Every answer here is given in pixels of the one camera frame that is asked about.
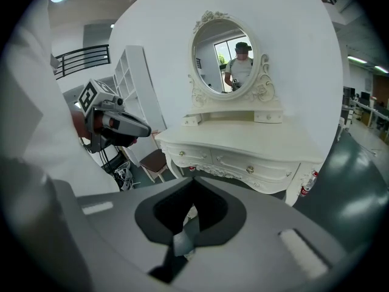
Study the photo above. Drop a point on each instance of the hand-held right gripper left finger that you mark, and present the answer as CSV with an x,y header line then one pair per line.
x,y
121,224

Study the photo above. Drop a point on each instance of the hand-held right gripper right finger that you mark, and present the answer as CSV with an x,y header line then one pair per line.
x,y
261,248

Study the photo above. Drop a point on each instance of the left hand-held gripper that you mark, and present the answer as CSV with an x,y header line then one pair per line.
x,y
91,102

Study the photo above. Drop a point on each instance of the wide white dressing table drawer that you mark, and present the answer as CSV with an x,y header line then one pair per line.
x,y
261,166

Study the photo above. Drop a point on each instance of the person's left forearm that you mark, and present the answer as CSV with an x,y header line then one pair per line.
x,y
79,126

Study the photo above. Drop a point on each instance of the small white dressing table drawer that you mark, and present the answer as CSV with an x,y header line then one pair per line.
x,y
269,117
191,120

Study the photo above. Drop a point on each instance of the narrow white dressing table drawer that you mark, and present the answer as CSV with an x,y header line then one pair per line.
x,y
194,155

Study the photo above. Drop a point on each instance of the white dressing table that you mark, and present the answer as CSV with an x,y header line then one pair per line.
x,y
237,135

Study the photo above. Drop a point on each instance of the person's left hand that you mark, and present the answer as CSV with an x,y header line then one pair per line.
x,y
127,140

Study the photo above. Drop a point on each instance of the white shelf unit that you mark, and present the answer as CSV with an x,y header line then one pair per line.
x,y
136,96

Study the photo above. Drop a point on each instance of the brown seat wooden chair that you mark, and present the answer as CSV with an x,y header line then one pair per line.
x,y
153,163

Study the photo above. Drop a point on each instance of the red and white can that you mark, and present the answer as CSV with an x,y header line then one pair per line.
x,y
304,190

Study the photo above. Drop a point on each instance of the black metal railing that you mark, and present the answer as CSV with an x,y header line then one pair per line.
x,y
82,59

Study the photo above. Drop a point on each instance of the person's white shirt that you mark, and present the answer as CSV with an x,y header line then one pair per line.
x,y
45,117

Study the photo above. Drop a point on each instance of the clear bottle with red label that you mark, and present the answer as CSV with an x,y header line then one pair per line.
x,y
313,176

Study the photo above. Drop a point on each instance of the white chair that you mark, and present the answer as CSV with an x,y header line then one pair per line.
x,y
341,128

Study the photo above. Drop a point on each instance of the office desks with monitors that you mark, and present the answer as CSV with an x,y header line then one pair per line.
x,y
367,105

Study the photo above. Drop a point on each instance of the oval mirror with ornate frame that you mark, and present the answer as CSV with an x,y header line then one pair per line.
x,y
225,62

